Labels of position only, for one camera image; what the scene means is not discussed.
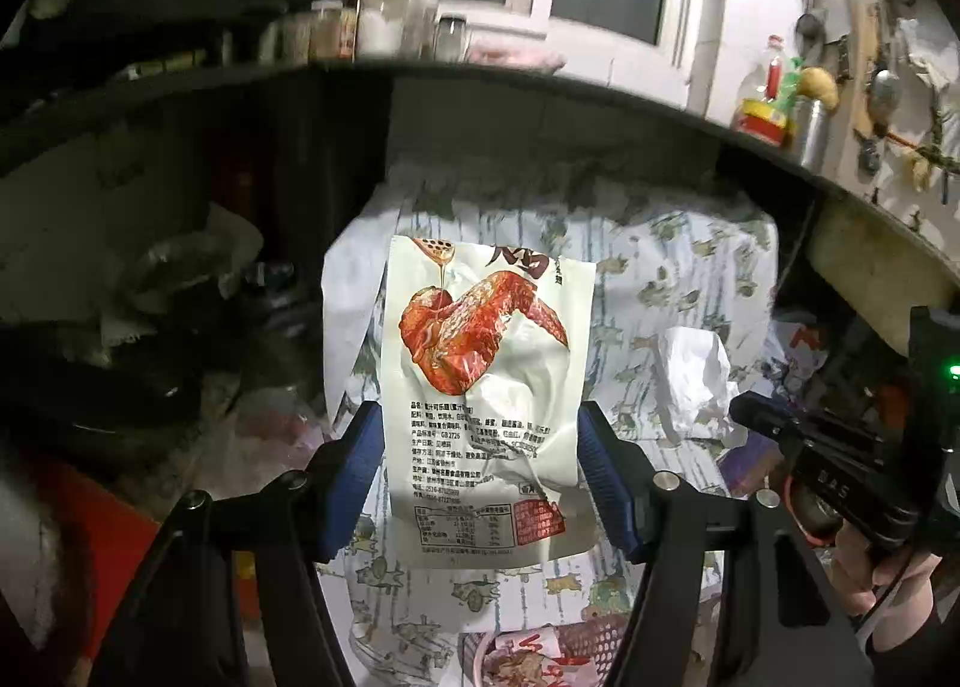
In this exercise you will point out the purple plastic bottle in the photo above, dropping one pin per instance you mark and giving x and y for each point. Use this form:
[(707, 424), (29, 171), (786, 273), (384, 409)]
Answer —
[(746, 468)]

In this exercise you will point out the white-lid jar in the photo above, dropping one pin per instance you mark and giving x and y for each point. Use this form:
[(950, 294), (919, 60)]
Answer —
[(381, 25)]

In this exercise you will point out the steel utensil cup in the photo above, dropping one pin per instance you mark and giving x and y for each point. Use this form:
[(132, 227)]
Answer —
[(808, 135)]

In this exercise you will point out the cartoon cat print tablecloth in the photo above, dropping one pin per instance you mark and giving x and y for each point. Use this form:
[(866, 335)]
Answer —
[(662, 260)]

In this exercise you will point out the pink plastic trash basket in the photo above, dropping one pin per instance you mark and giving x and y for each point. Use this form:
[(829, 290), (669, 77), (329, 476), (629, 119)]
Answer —
[(580, 653)]

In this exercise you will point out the chicken wing snack packet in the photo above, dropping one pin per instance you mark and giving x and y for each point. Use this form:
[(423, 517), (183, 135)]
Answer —
[(483, 359)]

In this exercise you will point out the person's right hand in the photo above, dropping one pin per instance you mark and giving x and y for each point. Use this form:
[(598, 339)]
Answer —
[(857, 576)]

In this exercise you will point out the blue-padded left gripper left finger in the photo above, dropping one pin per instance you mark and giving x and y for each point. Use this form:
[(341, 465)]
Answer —
[(180, 620)]

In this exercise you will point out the red white wrapper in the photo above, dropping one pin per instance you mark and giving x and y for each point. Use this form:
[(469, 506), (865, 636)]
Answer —
[(532, 658)]

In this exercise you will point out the red cardboard box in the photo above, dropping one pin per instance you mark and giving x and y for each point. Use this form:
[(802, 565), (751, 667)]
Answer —
[(102, 540)]

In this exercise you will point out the white tissue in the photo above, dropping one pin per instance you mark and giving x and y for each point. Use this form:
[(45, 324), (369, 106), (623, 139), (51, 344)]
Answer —
[(694, 388)]

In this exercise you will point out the yellow-label oil bottle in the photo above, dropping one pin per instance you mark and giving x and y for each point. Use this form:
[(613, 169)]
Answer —
[(757, 114)]

